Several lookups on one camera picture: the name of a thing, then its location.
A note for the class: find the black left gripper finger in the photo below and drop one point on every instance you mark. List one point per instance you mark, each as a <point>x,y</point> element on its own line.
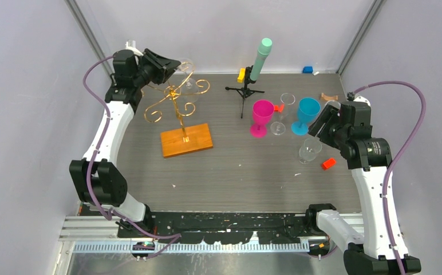
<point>157,60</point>
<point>165,70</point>

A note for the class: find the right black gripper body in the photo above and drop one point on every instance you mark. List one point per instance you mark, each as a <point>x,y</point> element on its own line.
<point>336,133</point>

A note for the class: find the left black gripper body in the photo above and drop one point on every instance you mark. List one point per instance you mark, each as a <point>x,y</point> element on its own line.
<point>148,71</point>

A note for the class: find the blue plastic wine glass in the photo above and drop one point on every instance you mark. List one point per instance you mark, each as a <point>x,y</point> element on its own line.
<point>308,109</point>

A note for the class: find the pink plastic wine glass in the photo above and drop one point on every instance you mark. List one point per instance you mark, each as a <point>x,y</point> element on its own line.
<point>262,113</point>

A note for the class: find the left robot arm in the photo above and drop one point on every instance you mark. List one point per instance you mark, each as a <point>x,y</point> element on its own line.
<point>96,178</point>

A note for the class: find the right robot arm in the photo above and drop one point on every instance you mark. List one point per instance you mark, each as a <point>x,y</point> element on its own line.
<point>380,249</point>

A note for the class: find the orange wooden rack base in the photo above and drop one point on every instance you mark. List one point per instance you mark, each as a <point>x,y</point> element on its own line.
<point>186,140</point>

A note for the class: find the tan curved wooden piece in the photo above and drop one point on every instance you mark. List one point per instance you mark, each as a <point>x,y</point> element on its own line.
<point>326,97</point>

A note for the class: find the red small block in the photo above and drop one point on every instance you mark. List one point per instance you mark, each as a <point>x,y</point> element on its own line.
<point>329,163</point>

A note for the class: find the orange flat block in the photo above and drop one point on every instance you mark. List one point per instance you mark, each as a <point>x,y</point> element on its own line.
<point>279,108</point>

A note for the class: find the blue small block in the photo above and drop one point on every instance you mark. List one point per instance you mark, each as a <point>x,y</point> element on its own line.
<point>307,70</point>

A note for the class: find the yellow small block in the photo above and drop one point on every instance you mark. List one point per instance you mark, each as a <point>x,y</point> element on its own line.
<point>241,75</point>

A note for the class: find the mint green microphone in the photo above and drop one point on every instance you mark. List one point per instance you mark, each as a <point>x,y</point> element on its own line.
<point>263,51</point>

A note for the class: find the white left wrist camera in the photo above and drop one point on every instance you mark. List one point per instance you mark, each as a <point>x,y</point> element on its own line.
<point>131,45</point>

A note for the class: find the gold wire glass rack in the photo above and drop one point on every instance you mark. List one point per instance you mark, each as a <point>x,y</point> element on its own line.
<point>171,93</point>

